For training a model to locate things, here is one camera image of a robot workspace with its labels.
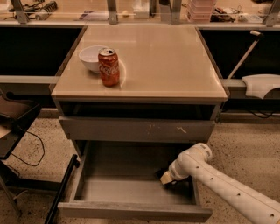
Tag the red coca-cola can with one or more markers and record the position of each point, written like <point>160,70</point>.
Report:
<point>109,67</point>

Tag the open grey middle drawer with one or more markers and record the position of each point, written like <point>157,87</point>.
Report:
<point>119,180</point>

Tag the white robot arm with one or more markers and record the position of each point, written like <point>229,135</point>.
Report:
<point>256,207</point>

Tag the white ceramic bowl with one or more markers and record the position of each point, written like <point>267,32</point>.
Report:
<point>89,57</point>

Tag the pink stacked plastic bins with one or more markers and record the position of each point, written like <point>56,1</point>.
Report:
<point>199,11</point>

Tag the white stick with black tip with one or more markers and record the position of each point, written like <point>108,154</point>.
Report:
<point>258,35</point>

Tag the black metal leg bar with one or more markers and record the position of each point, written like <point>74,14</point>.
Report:
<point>62,186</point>

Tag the white curved base cover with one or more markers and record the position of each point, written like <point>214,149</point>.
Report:
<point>259,85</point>

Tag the closed grey top drawer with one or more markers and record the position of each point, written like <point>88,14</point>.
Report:
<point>136,130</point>

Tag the grey drawer cabinet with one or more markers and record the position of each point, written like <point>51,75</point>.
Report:
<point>166,74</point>

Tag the black chair at left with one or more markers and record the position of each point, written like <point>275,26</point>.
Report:
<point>16,117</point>

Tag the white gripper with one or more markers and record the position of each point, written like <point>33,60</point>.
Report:
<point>176,172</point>

